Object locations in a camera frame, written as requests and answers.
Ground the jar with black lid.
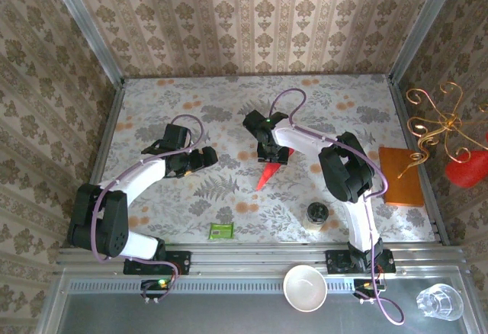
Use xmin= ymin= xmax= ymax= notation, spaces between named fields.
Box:
xmin=306 ymin=201 xmax=330 ymax=233

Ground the green packet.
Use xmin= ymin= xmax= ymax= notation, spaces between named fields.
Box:
xmin=208 ymin=222 xmax=235 ymax=241

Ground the orange wooden board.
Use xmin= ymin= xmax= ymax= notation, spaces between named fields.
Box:
xmin=378 ymin=146 xmax=425 ymax=208

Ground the white bowl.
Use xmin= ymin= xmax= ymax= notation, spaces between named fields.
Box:
xmin=282 ymin=265 xmax=329 ymax=313

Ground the grey metal shelf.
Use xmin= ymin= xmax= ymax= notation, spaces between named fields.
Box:
xmin=36 ymin=271 xmax=483 ymax=334

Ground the red heart decoration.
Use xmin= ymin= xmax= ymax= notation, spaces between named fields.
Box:
xmin=445 ymin=131 xmax=488 ymax=189

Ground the clear drinking glass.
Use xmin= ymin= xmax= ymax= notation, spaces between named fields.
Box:
xmin=415 ymin=283 xmax=465 ymax=323

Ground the aluminium side rail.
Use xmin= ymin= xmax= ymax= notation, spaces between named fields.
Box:
xmin=70 ymin=78 xmax=127 ymax=249
xmin=387 ymin=74 xmax=451 ymax=246

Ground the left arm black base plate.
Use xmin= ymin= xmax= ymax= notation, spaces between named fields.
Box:
xmin=122 ymin=250 xmax=192 ymax=276

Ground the aluminium front rail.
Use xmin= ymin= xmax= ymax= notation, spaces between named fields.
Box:
xmin=56 ymin=242 xmax=469 ymax=276

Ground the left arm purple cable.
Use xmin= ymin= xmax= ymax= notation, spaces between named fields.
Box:
xmin=91 ymin=114 xmax=206 ymax=304

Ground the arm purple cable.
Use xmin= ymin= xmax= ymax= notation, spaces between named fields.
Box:
xmin=268 ymin=88 xmax=405 ymax=327
xmin=91 ymin=114 xmax=206 ymax=304

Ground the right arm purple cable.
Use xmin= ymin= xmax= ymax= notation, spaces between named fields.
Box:
xmin=268 ymin=88 xmax=405 ymax=327

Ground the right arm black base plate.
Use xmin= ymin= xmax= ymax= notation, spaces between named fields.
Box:
xmin=325 ymin=249 xmax=397 ymax=275

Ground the slotted grey cable duct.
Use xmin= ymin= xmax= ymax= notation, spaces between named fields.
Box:
xmin=67 ymin=280 xmax=358 ymax=295

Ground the aluminium frame post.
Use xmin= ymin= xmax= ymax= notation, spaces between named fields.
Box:
xmin=43 ymin=0 xmax=127 ymax=88
xmin=387 ymin=0 xmax=465 ymax=83

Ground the gold wire ornament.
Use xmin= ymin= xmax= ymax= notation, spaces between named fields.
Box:
xmin=398 ymin=81 xmax=488 ymax=178

